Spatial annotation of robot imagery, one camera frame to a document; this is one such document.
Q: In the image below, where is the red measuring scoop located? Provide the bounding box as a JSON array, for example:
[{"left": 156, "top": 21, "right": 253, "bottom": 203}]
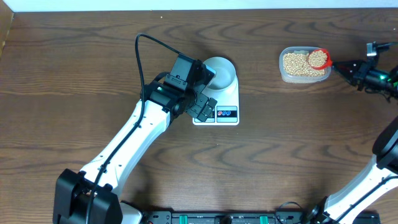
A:
[{"left": 307, "top": 49, "right": 333, "bottom": 70}]

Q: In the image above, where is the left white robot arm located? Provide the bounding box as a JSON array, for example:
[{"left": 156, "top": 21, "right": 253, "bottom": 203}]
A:
[{"left": 52, "top": 54, "right": 216, "bottom": 223}]

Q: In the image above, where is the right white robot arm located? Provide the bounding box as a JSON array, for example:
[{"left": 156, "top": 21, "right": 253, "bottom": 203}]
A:
[{"left": 302, "top": 60, "right": 397, "bottom": 223}]

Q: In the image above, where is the white digital kitchen scale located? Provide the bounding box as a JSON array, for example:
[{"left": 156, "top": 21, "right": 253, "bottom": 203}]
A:
[{"left": 192, "top": 73, "right": 240, "bottom": 126}]

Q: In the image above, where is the grey round bowl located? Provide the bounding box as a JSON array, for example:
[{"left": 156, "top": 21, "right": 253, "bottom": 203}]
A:
[{"left": 204, "top": 57, "right": 237, "bottom": 91}]

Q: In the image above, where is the clear plastic container of soybeans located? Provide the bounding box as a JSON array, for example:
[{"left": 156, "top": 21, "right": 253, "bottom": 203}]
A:
[{"left": 279, "top": 47, "right": 331, "bottom": 84}]

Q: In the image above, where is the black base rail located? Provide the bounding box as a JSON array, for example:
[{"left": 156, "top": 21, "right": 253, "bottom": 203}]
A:
[{"left": 136, "top": 201, "right": 382, "bottom": 224}]

